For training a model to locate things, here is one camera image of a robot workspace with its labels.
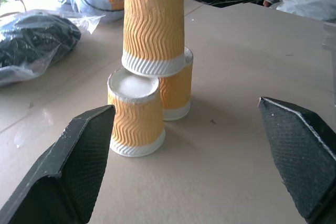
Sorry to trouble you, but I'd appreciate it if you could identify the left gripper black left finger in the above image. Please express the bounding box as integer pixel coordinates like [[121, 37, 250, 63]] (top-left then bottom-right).
[[0, 104, 117, 224]]

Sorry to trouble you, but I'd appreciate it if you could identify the white plastic bag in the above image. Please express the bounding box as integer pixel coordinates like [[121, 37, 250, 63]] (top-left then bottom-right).
[[275, 0, 336, 23]]

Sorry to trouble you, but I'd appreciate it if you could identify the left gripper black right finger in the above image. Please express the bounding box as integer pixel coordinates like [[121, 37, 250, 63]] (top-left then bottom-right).
[[257, 97, 336, 224]]

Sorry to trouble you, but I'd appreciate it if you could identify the clear bag of black items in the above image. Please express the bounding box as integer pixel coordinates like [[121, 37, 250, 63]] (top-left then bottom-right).
[[0, 8, 106, 87]]

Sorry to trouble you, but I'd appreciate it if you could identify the orange white ribbed paper cup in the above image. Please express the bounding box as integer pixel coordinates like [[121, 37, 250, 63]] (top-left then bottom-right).
[[121, 0, 186, 77], [107, 67, 166, 158], [158, 47, 194, 122]]

